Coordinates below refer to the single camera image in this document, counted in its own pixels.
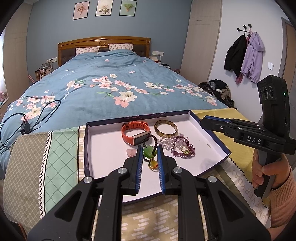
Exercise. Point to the nightstand with items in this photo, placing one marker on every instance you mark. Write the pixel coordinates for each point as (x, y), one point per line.
(156, 56)
(45, 69)

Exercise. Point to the right hand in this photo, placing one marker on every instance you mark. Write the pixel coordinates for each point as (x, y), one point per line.
(280, 169)

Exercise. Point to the pile of dark clothes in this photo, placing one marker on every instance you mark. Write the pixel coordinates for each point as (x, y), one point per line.
(220, 90)

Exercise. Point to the left nightstand with items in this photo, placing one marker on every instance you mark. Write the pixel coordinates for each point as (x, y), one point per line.
(45, 69)

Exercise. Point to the green leaf framed picture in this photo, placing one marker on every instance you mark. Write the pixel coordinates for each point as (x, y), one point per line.
(128, 8)

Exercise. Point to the green jade pendant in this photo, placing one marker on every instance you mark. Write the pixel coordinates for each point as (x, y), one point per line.
(149, 151)

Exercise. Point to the black wall coat hook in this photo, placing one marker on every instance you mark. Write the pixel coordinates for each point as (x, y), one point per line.
(246, 29)

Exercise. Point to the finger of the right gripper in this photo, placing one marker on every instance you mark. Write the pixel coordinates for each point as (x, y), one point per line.
(233, 120)
(229, 129)

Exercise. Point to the tortoiseshell bangle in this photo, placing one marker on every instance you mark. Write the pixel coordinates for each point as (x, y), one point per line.
(166, 129)

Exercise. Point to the floral pillow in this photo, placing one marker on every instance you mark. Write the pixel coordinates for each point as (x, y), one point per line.
(82, 50)
(124, 46)

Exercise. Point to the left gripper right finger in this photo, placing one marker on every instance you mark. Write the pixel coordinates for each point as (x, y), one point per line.
(207, 209)

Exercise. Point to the orange smart watch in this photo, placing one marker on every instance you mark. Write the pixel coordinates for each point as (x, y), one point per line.
(134, 132)

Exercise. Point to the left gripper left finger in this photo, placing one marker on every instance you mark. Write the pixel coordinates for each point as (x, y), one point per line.
(92, 210)

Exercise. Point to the black hanging coat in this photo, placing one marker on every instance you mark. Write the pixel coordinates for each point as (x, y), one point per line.
(235, 55)

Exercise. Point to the wooden headboard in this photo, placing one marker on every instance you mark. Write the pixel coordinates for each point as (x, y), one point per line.
(67, 50)

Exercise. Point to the pink flower framed picture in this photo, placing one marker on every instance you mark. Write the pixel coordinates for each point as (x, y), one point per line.
(81, 10)

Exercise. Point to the left floral pillow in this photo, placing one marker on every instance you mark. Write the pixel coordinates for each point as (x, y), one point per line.
(82, 50)

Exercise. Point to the right floral pillow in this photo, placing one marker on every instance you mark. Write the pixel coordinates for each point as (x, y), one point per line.
(124, 46)

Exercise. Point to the right forearm pink sleeve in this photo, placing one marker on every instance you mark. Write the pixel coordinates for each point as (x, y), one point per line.
(282, 202)

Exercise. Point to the right nightstand with items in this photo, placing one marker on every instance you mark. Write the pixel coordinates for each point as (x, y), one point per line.
(156, 56)

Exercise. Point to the white flower framed picture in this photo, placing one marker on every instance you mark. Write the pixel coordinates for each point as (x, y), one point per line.
(104, 8)

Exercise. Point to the dark blue tray box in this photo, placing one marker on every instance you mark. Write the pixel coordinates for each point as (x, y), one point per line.
(106, 150)

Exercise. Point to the blue floral duvet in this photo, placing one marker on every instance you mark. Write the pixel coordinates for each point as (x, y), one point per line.
(100, 86)

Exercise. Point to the lilac hanging jacket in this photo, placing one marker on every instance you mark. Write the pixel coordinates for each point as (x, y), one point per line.
(252, 63)

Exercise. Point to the beige wardrobe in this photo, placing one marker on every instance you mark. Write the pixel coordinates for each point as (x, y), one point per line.
(201, 41)

